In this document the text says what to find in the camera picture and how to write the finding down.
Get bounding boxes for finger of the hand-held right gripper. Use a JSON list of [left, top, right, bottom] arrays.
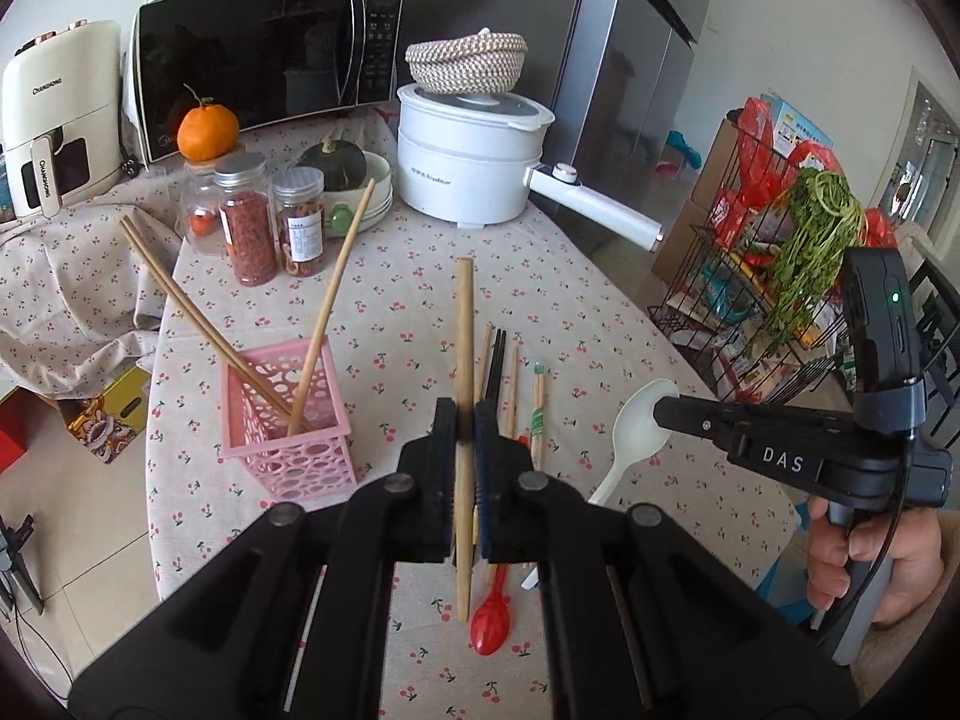
[[651, 394, 760, 458]]

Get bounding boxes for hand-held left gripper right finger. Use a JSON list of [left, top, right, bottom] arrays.
[[472, 403, 860, 720]]

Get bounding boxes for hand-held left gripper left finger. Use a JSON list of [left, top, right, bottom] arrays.
[[67, 397, 460, 720]]

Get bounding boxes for white plastic spoon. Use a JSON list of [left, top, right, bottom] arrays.
[[587, 379, 680, 507]]

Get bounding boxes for thick wooden chopstick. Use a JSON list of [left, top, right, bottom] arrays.
[[454, 257, 475, 622]]

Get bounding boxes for red plastic spoon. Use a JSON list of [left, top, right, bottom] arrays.
[[470, 562, 515, 653]]

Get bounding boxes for pink plastic utensil basket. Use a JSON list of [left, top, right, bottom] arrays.
[[217, 340, 357, 502]]

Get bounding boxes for person's right forearm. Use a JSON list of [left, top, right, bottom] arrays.
[[859, 506, 960, 698]]

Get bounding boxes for person's right hand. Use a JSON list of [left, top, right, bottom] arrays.
[[806, 499, 946, 627]]

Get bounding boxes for blue plastic stool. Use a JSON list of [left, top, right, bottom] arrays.
[[757, 540, 811, 623]]

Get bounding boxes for black chair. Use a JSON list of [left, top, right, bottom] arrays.
[[911, 255, 960, 443]]

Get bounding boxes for cherry print tablecloth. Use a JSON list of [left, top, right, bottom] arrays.
[[146, 199, 800, 720]]

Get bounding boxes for cardboard box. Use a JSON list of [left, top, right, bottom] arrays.
[[651, 116, 743, 286]]

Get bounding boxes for red snack packet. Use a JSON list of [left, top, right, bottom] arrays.
[[712, 191, 758, 241]]

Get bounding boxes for bunch of green vegetables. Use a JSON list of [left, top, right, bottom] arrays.
[[765, 169, 867, 338]]

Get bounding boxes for red plastic bag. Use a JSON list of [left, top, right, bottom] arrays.
[[795, 141, 848, 181], [862, 208, 899, 248], [739, 97, 796, 196]]

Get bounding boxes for teal toy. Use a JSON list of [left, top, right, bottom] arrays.
[[664, 129, 702, 170]]

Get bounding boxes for jar of dried snacks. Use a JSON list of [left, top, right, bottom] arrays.
[[271, 165, 329, 278]]

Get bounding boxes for white bowl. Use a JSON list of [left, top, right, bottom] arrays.
[[319, 150, 395, 230]]

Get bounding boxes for jar of red berries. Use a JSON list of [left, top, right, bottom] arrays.
[[214, 152, 277, 287]]

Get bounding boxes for white electric cooking pot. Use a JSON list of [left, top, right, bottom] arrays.
[[395, 81, 665, 252]]

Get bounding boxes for blue printed box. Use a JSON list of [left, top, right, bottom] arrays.
[[757, 94, 833, 155]]

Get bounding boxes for dark green pumpkin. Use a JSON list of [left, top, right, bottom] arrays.
[[295, 136, 368, 192]]

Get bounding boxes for glass door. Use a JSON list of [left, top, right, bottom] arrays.
[[874, 67, 960, 241]]

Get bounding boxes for colourful printed box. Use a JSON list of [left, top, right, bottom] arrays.
[[58, 367, 151, 466]]

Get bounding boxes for glass jar with wooden lid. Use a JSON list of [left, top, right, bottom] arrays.
[[180, 142, 248, 256]]

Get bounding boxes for grey refrigerator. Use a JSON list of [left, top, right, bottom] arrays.
[[401, 0, 710, 237]]

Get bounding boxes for orange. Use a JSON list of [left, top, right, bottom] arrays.
[[176, 84, 241, 164]]

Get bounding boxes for draped cherry print cloth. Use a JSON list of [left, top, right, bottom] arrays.
[[0, 109, 398, 398]]

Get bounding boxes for red box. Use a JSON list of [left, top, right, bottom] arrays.
[[0, 420, 27, 481]]

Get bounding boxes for black tripod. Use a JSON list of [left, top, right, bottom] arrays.
[[0, 514, 46, 616]]

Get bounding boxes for black microwave oven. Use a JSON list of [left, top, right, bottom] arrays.
[[131, 0, 406, 164]]

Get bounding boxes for cream air fryer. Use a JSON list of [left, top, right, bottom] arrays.
[[0, 19, 125, 218]]

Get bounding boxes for black wire rack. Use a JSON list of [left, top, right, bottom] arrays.
[[646, 109, 923, 406]]

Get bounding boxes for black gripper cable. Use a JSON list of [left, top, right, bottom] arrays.
[[814, 427, 920, 638]]

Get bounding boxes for woven rope basket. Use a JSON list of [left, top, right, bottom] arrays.
[[405, 28, 530, 96]]

